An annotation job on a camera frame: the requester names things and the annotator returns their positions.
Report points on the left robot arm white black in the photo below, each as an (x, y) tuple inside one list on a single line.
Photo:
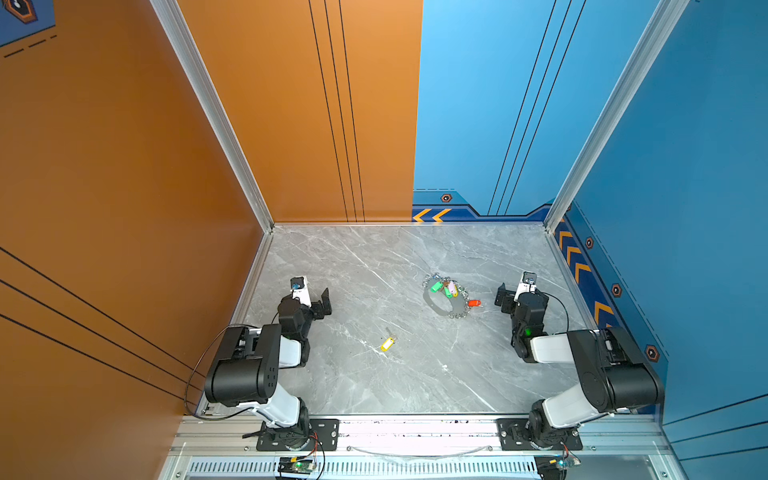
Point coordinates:
[(244, 373)]

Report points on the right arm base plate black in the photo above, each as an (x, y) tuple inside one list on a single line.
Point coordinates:
[(519, 434)]

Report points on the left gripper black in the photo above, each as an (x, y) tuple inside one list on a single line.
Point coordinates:
[(317, 313)]

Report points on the right green circuit board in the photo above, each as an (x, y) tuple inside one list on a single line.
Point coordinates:
[(555, 468)]

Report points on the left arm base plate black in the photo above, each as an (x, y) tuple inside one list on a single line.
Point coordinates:
[(322, 433)]

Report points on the aluminium corner post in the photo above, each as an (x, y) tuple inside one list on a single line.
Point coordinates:
[(178, 33), (655, 35)]

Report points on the large metal band keyring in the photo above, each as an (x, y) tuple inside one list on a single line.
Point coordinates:
[(455, 307)]

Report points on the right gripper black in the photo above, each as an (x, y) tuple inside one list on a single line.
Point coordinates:
[(508, 298)]

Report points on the right aluminium corner post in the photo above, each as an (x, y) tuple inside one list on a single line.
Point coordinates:
[(655, 35)]

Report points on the left green circuit board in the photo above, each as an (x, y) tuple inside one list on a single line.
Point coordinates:
[(295, 467)]

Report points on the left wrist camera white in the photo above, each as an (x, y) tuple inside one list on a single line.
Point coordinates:
[(300, 291)]

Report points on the green circuit board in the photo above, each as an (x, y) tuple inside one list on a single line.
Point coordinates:
[(295, 467), (555, 468)]

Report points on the aluminium front rail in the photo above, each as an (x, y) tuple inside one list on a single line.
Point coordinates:
[(433, 435)]

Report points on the left aluminium corner post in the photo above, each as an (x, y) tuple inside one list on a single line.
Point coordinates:
[(178, 33)]

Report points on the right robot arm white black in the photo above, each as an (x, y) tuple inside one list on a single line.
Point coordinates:
[(613, 374)]

